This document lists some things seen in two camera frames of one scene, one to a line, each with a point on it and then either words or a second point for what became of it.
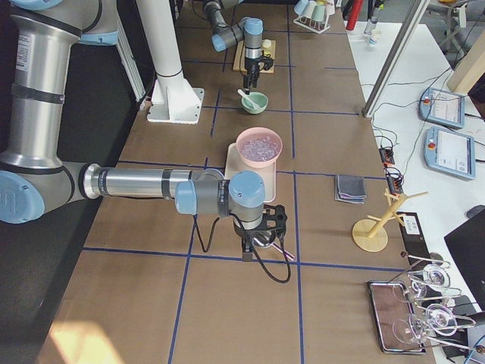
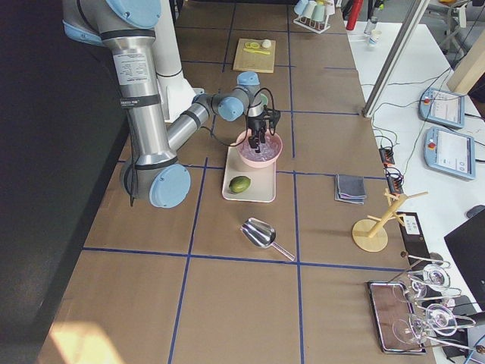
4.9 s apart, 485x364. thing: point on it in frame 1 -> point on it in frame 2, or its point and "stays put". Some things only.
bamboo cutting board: x=268 y=58 stays put
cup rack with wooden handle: x=314 y=14 stays put
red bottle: x=357 y=10 stays put
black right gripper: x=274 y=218 -> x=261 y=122
